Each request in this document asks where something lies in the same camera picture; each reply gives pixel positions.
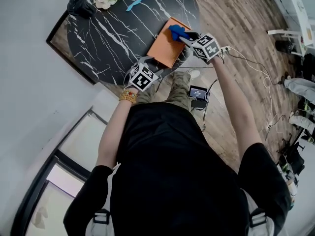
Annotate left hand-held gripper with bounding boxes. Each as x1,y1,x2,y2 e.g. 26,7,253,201
127,56,165,92

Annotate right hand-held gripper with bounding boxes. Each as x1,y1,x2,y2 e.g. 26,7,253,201
179,31,221,63

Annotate blue cloth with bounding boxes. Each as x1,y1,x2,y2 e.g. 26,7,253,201
168,24,187,43

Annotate orange box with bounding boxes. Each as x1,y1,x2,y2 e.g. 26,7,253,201
147,16,192,69

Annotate person's left forearm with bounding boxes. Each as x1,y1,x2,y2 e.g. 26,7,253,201
95,88,138,168

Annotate person's right forearm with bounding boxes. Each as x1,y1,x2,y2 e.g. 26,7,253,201
210,55,263,152

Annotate person's camouflage trousers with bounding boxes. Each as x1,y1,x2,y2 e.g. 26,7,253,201
136,71,192,109

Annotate small black screen device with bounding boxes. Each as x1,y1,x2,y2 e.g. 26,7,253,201
189,85,208,99

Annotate black battery pack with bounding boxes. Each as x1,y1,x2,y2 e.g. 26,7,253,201
190,99,208,109

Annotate light blue strip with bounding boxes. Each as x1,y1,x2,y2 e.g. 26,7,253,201
126,0,153,12

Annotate black waste bin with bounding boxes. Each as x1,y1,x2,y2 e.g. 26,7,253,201
275,40,293,53

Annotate black bag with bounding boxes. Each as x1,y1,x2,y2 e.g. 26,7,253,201
66,0,96,19

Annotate white desk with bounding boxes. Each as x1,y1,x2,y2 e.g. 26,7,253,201
267,0,315,56

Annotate person's black shirt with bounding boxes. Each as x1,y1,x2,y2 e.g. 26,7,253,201
63,102,293,236

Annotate black framed window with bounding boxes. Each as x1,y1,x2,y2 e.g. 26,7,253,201
11,109,109,236

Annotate black office chair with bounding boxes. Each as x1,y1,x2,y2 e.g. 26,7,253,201
278,139,306,174

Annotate orange beaded bracelet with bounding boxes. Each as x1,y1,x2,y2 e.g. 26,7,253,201
119,89,137,105

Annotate white floor cable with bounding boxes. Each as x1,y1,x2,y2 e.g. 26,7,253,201
230,47,274,130

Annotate grey shoulder strap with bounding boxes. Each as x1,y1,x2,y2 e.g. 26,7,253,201
240,189,275,236
88,163,121,236

